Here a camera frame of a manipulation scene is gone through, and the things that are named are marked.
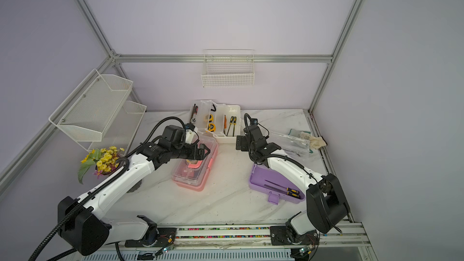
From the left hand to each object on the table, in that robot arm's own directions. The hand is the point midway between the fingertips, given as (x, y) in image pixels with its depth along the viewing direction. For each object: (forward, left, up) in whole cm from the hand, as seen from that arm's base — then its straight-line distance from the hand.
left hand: (201, 153), depth 79 cm
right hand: (+9, -22, -4) cm, 24 cm away
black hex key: (+38, -2, -9) cm, 39 cm away
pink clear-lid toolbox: (-6, +5, -10) cm, 12 cm away
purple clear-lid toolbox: (-6, -35, -19) cm, 40 cm away
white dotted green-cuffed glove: (+21, -53, -13) cm, 58 cm away
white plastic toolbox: (+34, +7, -8) cm, 36 cm away
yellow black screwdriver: (+31, -14, -16) cm, 38 cm away
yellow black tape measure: (+23, -2, -9) cm, 24 cm away
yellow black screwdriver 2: (+33, -12, -17) cm, 39 cm away
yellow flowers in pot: (-8, +35, +7) cm, 37 cm away
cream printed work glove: (+17, -62, -17) cm, 67 cm away
